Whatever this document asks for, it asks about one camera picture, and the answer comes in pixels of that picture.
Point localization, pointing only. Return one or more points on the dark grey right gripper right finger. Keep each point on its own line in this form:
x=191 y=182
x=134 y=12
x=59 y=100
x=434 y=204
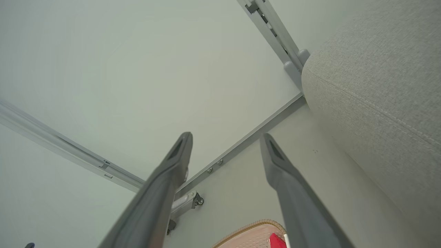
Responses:
x=296 y=203

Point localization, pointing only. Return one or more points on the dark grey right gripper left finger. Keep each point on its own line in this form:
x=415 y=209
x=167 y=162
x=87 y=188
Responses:
x=156 y=199

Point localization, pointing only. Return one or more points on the red cloth garment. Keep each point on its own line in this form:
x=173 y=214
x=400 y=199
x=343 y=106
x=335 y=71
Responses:
x=277 y=241

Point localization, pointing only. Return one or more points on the light grey fabric sofa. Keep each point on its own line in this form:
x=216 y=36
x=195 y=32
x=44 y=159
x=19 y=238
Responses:
x=379 y=89

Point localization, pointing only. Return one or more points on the beige woven basket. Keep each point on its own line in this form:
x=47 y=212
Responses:
x=251 y=237

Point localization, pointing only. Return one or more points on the metal bracket with caster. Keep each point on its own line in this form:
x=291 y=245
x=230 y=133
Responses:
x=186 y=203

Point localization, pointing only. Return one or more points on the long aluminium wall rail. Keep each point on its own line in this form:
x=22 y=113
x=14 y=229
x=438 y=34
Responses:
x=62 y=144

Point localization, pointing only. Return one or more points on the grey aluminium frame post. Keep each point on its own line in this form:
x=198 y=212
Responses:
x=275 y=31

